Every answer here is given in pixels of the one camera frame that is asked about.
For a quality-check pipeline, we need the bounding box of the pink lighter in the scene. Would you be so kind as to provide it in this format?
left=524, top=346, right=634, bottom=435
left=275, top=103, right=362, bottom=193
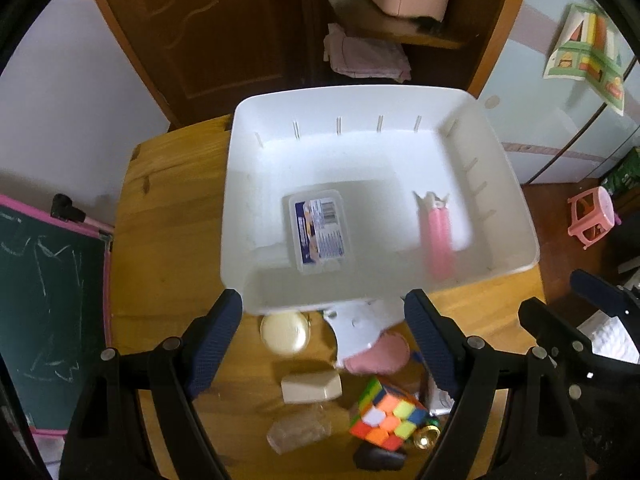
left=412, top=190, right=457, bottom=281

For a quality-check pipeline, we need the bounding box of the black chalkboard clamp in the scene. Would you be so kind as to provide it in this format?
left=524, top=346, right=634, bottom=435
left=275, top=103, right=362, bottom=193
left=51, top=193, right=86, bottom=221

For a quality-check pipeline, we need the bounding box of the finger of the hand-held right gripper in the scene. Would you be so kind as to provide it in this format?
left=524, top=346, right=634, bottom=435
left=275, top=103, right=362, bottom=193
left=571, top=269, right=640, bottom=320
left=518, top=297, right=618, bottom=401

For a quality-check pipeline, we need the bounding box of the clear plastic case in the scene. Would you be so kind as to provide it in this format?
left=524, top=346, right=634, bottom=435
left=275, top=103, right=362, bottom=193
left=266, top=405, right=333, bottom=456

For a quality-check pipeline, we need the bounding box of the green bordered wall poster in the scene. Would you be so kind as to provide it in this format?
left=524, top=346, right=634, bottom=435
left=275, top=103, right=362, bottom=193
left=543, top=3, right=628, bottom=117

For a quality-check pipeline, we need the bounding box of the grey white gadget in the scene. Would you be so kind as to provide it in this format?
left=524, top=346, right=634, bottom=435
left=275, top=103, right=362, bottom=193
left=425, top=385, right=455, bottom=417

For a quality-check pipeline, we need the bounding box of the clear labelled plastic box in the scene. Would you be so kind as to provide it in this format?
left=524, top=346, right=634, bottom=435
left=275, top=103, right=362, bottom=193
left=287, top=189, right=357, bottom=275

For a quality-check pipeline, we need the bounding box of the beige block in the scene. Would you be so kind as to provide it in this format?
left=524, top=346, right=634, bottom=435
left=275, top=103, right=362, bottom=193
left=280, top=371, right=343, bottom=405

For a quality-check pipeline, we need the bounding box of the brown wooden door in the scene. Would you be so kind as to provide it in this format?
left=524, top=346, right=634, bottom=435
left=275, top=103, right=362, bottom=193
left=82, top=0, right=321, bottom=131

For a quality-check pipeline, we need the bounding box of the pink folded cloth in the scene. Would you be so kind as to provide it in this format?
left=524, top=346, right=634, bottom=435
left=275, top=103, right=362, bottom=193
left=322, top=22, right=413, bottom=83

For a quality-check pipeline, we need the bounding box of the colourful puzzle cube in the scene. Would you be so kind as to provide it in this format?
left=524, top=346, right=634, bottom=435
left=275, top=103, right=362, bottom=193
left=348, top=377, right=433, bottom=452

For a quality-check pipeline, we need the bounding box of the pink oval gadget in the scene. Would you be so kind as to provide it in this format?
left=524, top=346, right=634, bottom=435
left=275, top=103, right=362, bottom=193
left=342, top=332, right=411, bottom=376

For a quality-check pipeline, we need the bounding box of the black charger plug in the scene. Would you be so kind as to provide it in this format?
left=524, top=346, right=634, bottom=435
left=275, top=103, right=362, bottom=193
left=352, top=445, right=408, bottom=473

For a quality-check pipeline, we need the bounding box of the green bag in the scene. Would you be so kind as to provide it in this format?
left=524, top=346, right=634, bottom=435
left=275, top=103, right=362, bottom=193
left=600, top=147, right=640, bottom=196

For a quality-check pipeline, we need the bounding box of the gold and green bottle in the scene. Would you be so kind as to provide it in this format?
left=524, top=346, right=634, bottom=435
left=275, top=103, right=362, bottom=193
left=412, top=417, right=443, bottom=448

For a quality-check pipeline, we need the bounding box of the round cream lid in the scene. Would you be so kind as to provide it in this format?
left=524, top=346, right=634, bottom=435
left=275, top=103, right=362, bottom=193
left=259, top=311, right=310, bottom=358

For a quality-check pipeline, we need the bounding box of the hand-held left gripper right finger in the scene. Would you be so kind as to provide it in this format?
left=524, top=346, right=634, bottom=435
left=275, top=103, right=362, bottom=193
left=403, top=288, right=586, bottom=480

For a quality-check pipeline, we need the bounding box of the white quilted mat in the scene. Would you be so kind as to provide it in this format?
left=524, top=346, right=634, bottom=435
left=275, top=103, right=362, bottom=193
left=577, top=310, right=640, bottom=365

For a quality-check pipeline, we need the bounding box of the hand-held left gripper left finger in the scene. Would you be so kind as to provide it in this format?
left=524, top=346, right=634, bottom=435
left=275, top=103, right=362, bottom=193
left=60, top=288, right=244, bottom=480

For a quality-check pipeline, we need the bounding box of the white fan-shaped plastic piece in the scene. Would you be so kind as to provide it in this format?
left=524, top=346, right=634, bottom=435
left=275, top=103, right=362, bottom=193
left=322, top=299, right=407, bottom=368

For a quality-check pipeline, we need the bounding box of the pink plastic stool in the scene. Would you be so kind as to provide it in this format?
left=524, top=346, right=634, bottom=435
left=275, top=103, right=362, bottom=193
left=567, top=186, right=617, bottom=250

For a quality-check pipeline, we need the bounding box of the wooden shelf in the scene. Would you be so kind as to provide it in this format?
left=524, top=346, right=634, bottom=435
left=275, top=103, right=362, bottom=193
left=322, top=0, right=468, bottom=51

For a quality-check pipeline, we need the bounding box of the pink framed chalkboard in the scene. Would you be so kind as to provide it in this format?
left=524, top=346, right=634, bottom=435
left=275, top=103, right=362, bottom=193
left=0, top=194, right=115, bottom=436

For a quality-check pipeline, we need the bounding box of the white plastic bin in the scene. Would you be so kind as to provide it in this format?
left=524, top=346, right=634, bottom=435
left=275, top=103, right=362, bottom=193
left=220, top=85, right=542, bottom=317

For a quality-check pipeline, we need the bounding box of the pale blue cabinet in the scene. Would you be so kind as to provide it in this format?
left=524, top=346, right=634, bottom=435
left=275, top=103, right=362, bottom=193
left=477, top=0, right=640, bottom=186

